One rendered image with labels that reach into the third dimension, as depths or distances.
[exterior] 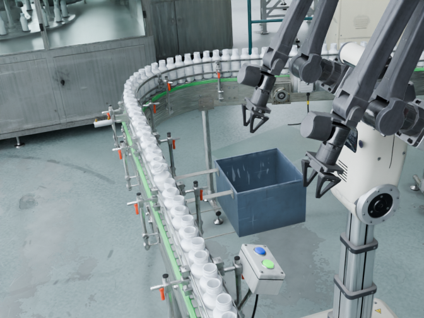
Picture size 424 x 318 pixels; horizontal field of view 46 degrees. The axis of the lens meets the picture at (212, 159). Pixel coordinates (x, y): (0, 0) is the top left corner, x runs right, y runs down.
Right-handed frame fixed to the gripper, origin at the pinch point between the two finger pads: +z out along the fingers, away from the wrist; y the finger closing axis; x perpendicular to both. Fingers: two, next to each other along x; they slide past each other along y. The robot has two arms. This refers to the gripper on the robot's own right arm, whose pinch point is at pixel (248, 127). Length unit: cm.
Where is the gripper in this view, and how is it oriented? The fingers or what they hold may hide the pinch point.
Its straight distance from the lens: 175.3
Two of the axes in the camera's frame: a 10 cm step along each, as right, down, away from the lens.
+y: 3.0, 4.4, -8.5
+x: 9.0, 1.6, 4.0
